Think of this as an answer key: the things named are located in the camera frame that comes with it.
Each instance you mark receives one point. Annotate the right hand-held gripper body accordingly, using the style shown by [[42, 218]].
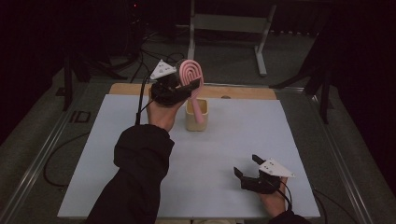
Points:
[[275, 168]]

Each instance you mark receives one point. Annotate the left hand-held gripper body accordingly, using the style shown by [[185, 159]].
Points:
[[168, 93]]

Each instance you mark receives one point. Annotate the pink hairbrush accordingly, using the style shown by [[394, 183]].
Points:
[[190, 71]]

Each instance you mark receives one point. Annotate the beige square cup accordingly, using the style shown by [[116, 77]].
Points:
[[194, 124]]

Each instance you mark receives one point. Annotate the person's left hand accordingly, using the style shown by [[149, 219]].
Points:
[[162, 115]]

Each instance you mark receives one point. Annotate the person's right hand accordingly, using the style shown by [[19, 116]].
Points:
[[275, 203]]

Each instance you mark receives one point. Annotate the white table mat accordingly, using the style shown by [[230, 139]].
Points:
[[233, 140]]

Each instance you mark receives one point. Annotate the white metal stand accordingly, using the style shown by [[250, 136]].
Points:
[[230, 23]]

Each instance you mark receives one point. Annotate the black tripod stand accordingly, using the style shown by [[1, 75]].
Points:
[[325, 99], [67, 87]]

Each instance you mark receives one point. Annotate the metal floor rail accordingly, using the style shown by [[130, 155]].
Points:
[[339, 160], [34, 165]]

